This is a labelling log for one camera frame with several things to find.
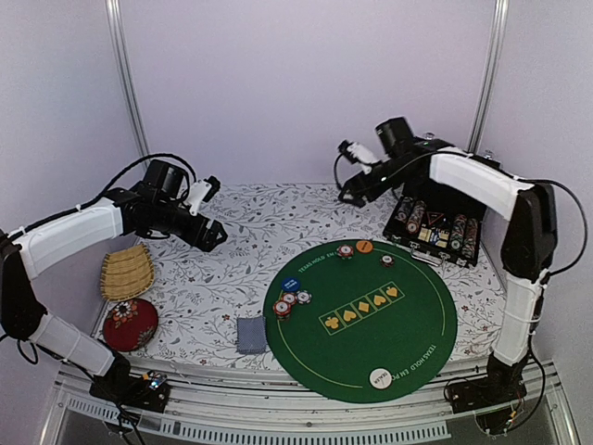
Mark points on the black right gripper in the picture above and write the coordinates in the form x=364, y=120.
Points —
x=358, y=184

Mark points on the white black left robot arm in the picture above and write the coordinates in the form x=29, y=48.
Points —
x=165, y=201

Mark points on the orange blind button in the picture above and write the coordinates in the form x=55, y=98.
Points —
x=364, y=246

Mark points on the single red five chip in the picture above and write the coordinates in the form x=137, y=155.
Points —
x=289, y=298

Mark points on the blue blind button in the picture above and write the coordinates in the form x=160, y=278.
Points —
x=290, y=284

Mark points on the black poker chip case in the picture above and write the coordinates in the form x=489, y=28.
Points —
x=433, y=219

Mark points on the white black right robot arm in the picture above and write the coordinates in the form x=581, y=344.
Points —
x=528, y=208

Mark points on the white dealer button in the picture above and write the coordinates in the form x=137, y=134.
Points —
x=381, y=378

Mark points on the dark maroon chip stack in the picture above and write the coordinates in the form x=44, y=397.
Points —
x=387, y=260

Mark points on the round green poker mat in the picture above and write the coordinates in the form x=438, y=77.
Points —
x=362, y=316

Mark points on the woven bamboo basket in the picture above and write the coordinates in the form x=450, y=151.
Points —
x=126, y=274

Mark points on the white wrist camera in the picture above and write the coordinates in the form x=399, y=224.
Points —
x=202, y=191
x=357, y=153

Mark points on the floral white table cloth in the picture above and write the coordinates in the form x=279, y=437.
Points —
x=199, y=296

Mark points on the right aluminium frame post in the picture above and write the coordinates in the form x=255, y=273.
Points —
x=493, y=54

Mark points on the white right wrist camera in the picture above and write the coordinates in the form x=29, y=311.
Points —
x=357, y=153

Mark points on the red floral round cushion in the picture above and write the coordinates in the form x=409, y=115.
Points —
x=130, y=325

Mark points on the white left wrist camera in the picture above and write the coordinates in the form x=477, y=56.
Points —
x=202, y=191

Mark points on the aluminium frame post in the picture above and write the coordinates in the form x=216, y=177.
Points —
x=124, y=69
x=493, y=54

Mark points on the blue playing card deck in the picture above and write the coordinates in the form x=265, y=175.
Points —
x=251, y=335

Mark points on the left aluminium frame post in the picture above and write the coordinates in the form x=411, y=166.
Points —
x=124, y=69

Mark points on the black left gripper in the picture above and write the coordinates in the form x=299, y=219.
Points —
x=208, y=242

